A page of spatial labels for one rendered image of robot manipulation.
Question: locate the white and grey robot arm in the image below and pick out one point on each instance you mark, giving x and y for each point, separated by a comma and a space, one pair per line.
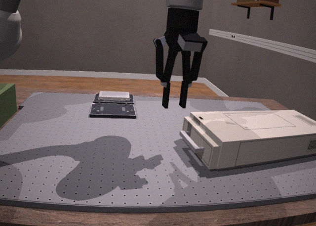
11, 33

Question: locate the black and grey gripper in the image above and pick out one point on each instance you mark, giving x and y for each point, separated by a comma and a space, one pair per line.
177, 19

